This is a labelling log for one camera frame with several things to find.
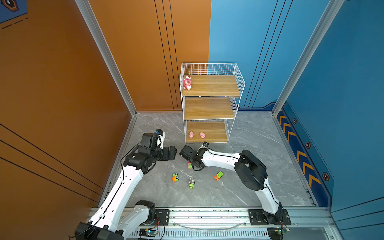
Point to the green orange toy truck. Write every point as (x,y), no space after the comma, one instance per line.
(218,176)

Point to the right green circuit board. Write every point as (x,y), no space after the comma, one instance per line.
(281,231)

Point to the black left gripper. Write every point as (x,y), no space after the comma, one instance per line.
(166,157)

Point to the green circuit board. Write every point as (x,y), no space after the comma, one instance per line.
(148,233)
(281,231)

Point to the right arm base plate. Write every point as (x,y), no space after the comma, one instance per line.
(259,217)

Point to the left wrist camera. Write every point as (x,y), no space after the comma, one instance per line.
(160,138)

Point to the pink bear toy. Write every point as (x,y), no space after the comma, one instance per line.
(187,83)

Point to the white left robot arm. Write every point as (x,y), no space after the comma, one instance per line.
(107,223)

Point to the left green circuit board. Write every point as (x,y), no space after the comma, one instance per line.
(148,233)

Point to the aluminium front rail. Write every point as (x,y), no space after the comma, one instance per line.
(233,223)

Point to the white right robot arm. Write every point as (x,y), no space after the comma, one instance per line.
(252,173)

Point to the orange green toy car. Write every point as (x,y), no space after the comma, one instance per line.
(175,177)

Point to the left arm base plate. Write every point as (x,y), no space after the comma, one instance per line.
(158,215)

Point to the white wire wooden shelf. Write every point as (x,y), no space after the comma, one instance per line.
(211,106)

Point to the green grey toy truck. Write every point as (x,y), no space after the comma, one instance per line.
(192,183)

